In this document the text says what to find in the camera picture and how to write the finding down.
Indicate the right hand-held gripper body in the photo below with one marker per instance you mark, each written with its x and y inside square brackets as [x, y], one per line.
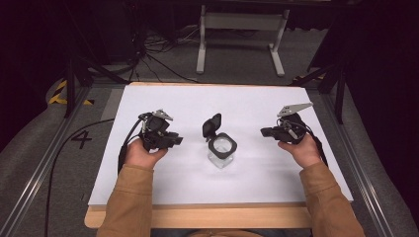
[291, 126]

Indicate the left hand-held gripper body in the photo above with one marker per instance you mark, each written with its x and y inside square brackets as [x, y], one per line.
[157, 127]

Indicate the clear jar with black lid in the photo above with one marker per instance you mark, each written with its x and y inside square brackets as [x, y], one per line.
[220, 141]

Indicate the person's right hand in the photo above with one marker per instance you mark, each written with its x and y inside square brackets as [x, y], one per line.
[303, 152]

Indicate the person's left hand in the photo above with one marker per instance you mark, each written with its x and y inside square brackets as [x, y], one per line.
[142, 154]

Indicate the white table sheet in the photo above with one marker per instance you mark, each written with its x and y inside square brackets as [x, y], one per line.
[197, 177]

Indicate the black metal stand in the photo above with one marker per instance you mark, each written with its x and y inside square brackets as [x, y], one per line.
[329, 82]
[82, 79]

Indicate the yellow black hazard tape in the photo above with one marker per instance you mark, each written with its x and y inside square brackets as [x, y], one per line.
[61, 95]

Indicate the aluminium floor rail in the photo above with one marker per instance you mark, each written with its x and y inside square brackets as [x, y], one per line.
[39, 164]
[359, 164]

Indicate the white metal table frame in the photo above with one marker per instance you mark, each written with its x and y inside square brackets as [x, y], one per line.
[243, 38]

